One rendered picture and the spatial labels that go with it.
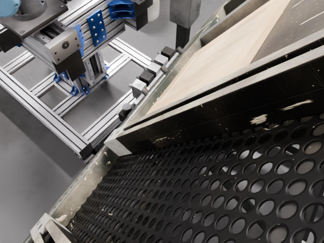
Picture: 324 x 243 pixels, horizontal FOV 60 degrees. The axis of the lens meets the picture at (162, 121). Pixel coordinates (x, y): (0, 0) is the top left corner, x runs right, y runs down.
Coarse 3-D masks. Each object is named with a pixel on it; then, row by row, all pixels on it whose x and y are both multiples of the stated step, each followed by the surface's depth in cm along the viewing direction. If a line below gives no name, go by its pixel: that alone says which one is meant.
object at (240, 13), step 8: (248, 0) 98; (256, 0) 95; (264, 0) 93; (240, 8) 100; (248, 8) 98; (256, 8) 97; (232, 16) 105; (240, 16) 103; (216, 24) 115; (224, 24) 109; (232, 24) 107; (208, 32) 117; (216, 32) 114; (208, 40) 120
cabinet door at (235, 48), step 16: (272, 0) 81; (288, 0) 74; (256, 16) 83; (272, 16) 70; (224, 32) 102; (240, 32) 85; (256, 32) 70; (208, 48) 104; (224, 48) 85; (240, 48) 72; (256, 48) 65; (192, 64) 106; (208, 64) 86; (224, 64) 73; (240, 64) 62; (176, 80) 106; (192, 80) 87; (208, 80) 72; (160, 96) 107; (176, 96) 86
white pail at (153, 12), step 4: (156, 0) 246; (156, 4) 249; (148, 8) 247; (152, 8) 249; (156, 8) 253; (148, 12) 251; (152, 12) 253; (156, 12) 257; (148, 16) 255; (152, 16) 257; (156, 16) 261; (148, 20) 259; (152, 20) 261
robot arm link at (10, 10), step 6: (0, 0) 86; (6, 0) 86; (12, 0) 87; (18, 0) 90; (0, 6) 88; (6, 6) 88; (12, 6) 88; (18, 6) 90; (0, 12) 90; (6, 12) 90; (12, 12) 90
